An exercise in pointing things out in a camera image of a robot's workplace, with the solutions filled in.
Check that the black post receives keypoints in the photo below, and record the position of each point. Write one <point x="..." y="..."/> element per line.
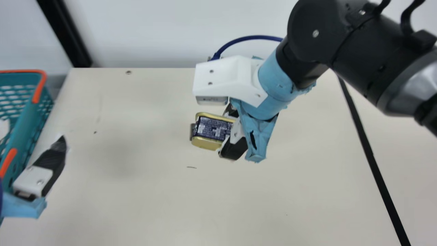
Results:
<point x="66" y="34"/>

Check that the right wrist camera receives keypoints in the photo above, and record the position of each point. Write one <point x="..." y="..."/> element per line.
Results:
<point x="225" y="80"/>

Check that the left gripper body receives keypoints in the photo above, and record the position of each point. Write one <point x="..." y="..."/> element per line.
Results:
<point x="20" y="209"/>

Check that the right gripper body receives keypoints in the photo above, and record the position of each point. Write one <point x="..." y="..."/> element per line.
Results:
<point x="273" y="99"/>

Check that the black strip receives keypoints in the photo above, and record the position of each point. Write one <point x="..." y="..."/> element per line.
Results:
<point x="372" y="164"/>

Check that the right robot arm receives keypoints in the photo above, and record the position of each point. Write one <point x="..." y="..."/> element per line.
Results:
<point x="358" y="44"/>

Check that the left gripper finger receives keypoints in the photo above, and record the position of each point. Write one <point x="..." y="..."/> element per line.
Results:
<point x="47" y="164"/>

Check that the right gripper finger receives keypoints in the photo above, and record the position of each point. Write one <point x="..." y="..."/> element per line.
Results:
<point x="234" y="150"/>

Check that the teal shopping basket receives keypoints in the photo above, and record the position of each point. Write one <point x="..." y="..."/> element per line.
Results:
<point x="24" y="112"/>

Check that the rectangular tin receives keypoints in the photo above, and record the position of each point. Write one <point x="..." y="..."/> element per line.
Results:
<point x="211" y="131"/>

